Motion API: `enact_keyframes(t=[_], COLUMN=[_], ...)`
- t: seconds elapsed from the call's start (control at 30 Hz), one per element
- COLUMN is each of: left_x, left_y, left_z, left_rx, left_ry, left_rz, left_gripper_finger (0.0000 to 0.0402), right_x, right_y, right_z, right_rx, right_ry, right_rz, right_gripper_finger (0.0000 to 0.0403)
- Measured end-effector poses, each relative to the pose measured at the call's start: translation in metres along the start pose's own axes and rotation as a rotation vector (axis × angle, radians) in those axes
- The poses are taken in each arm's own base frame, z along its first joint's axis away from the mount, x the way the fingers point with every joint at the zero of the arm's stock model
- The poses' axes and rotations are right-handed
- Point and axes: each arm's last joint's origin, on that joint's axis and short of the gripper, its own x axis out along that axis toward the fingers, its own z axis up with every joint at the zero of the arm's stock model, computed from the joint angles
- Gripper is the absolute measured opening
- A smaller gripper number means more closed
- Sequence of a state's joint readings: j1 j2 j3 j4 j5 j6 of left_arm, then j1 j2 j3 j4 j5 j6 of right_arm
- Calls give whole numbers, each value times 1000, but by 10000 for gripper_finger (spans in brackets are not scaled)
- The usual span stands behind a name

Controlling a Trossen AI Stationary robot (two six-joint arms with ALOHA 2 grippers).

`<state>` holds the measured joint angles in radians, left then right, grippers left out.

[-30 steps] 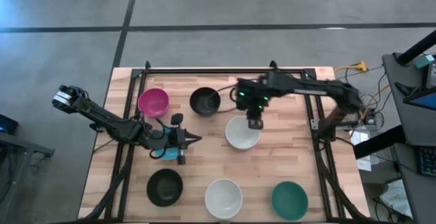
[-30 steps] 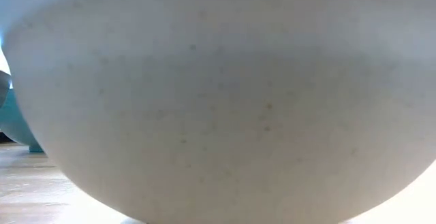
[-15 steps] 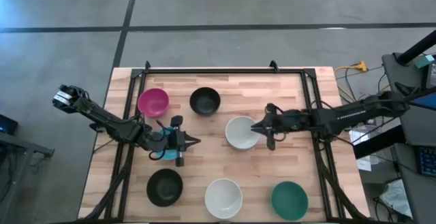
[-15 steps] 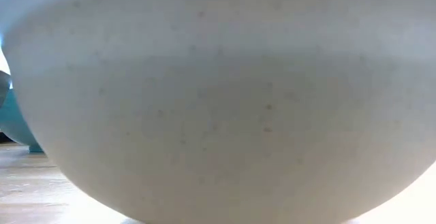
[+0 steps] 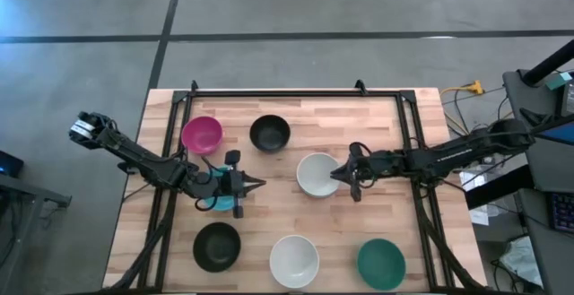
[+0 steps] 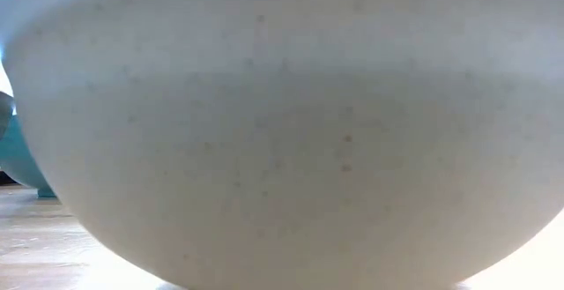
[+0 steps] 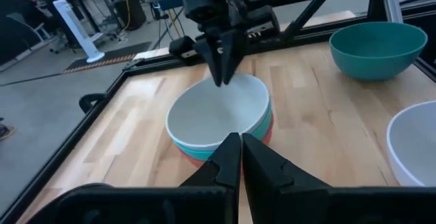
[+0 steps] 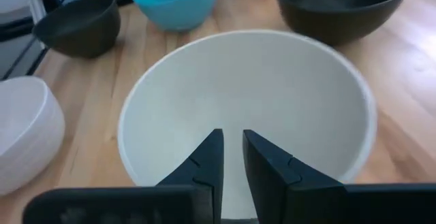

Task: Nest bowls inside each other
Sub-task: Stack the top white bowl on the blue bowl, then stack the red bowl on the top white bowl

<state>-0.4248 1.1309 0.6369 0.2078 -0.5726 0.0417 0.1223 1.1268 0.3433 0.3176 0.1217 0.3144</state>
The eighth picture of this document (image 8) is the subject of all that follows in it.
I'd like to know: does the blue bowl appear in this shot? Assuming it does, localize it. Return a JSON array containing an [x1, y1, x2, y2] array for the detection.
[[132, 0, 218, 32]]

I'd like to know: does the black aluminium table frame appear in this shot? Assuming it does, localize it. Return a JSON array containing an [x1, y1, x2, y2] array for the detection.
[[0, 12, 48, 81]]

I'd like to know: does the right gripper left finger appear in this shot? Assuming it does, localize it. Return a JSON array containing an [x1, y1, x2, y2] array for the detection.
[[156, 128, 225, 224]]

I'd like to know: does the white bowl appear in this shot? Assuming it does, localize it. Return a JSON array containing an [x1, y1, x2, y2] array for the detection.
[[0, 76, 66, 197], [117, 29, 378, 220]]

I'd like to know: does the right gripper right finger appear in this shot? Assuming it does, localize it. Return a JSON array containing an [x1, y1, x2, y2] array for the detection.
[[242, 129, 347, 224]]

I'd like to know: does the black bowl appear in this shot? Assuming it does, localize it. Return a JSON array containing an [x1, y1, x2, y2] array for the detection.
[[32, 0, 122, 60], [275, 0, 415, 47]]

